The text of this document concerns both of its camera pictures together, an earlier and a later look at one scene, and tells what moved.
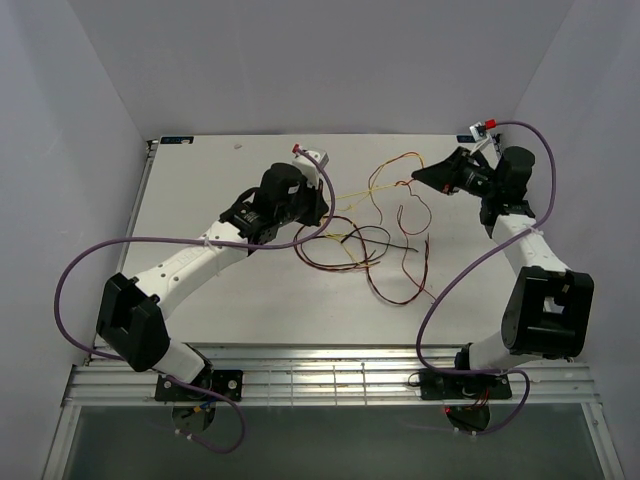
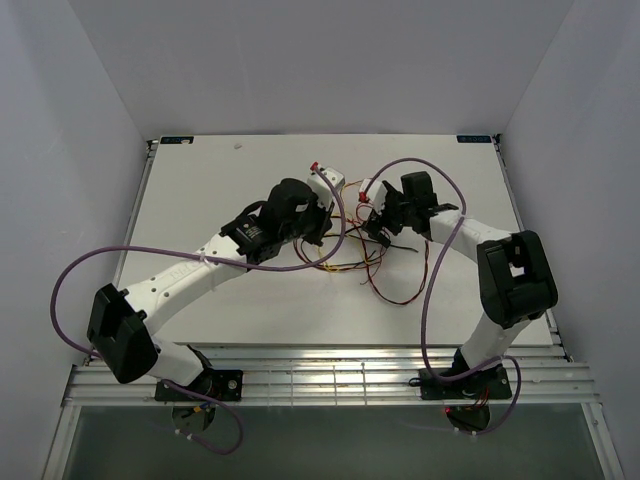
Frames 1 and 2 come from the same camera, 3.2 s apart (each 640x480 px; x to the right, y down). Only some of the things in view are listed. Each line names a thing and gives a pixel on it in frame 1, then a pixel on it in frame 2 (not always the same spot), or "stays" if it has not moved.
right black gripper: (447, 175) → (373, 229)
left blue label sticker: (176, 139) stays
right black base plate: (436, 385) stays
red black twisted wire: (319, 269) → (372, 279)
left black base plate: (227, 382) stays
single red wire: (399, 213) → (357, 209)
